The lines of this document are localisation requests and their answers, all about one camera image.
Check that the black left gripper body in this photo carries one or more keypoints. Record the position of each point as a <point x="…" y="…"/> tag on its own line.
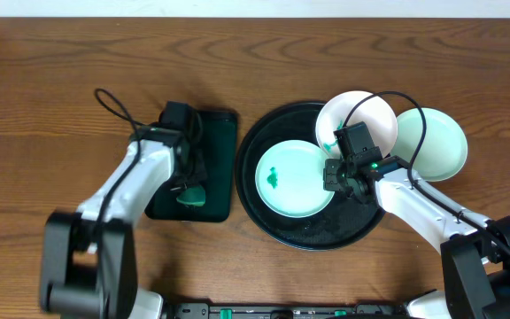
<point x="191" y="178"/>

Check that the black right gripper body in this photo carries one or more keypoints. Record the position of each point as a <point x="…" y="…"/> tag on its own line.
<point x="336" y="175"/>

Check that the green sponge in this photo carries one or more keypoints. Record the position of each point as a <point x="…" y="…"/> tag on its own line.
<point x="193" y="196"/>

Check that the mint green plate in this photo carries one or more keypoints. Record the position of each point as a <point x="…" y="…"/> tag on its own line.
<point x="445" y="147"/>
<point x="289" y="179"/>

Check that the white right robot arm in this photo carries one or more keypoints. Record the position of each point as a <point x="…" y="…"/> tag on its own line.
<point x="474" y="249"/>

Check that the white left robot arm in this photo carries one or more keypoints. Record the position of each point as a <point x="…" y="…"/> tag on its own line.
<point x="88" y="258"/>

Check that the round black tray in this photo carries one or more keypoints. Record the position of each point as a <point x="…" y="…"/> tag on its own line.
<point x="342" y="222"/>

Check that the rectangular black tray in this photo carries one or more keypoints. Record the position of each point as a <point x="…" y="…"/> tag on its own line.
<point x="218" y="146"/>

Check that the pink plate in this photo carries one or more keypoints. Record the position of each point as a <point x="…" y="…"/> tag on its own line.
<point x="379" y="117"/>

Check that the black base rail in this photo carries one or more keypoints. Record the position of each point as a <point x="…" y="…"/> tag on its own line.
<point x="205" y="311"/>

